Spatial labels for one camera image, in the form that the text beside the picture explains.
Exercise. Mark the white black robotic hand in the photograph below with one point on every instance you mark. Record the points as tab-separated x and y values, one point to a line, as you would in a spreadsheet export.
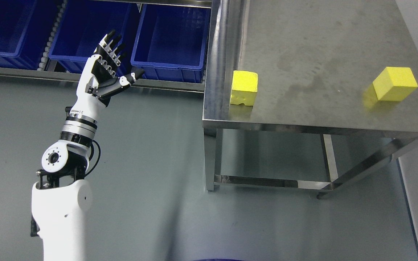
99	80

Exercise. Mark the yellow foam block with notch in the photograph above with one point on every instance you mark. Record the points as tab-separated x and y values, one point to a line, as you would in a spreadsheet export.
244	88

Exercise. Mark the white humanoid robot arm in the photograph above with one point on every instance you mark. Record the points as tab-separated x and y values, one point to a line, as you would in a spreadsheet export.
62	197

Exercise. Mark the metal roller shelf rack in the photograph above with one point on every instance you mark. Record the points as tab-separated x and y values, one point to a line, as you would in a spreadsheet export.
49	73

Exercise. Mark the yellow foam cube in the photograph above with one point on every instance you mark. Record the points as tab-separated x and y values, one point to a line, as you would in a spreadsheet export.
394	84

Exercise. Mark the blue plastic bin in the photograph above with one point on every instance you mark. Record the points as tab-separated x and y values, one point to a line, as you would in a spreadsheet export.
85	23
25	26
171	42

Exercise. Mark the stainless steel table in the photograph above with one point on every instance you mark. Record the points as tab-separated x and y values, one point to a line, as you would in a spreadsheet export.
316	61

